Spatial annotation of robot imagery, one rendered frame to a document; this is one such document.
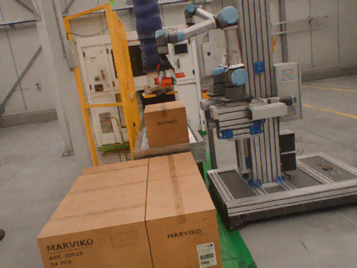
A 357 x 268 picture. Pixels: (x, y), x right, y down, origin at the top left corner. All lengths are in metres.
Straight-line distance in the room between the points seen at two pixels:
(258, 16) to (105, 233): 1.93
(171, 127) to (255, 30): 1.13
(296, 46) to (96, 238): 11.84
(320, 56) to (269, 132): 10.84
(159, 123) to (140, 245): 1.41
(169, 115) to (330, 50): 11.19
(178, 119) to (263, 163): 0.89
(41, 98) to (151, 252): 10.83
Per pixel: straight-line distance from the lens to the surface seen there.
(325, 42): 13.53
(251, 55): 2.59
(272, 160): 2.79
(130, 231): 1.79
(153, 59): 2.68
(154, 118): 2.91
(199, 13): 2.93
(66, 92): 3.66
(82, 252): 1.89
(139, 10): 2.72
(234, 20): 2.23
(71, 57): 3.58
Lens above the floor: 1.35
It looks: 13 degrees down
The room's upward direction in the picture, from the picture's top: 8 degrees counter-clockwise
